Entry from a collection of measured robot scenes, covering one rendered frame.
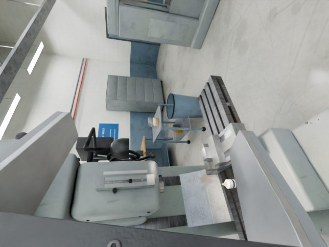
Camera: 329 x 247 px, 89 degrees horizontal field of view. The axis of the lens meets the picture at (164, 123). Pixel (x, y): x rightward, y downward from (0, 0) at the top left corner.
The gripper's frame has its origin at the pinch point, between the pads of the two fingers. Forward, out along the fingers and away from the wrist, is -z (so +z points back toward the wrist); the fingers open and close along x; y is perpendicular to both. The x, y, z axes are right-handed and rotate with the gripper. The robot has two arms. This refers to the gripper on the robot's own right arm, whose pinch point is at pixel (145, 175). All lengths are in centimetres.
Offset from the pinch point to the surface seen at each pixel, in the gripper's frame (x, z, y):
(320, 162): -62, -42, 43
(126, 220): 13, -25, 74
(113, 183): 16, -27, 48
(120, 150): 13.3, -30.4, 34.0
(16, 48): 319, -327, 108
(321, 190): -60, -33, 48
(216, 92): -28, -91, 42
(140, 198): 7, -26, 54
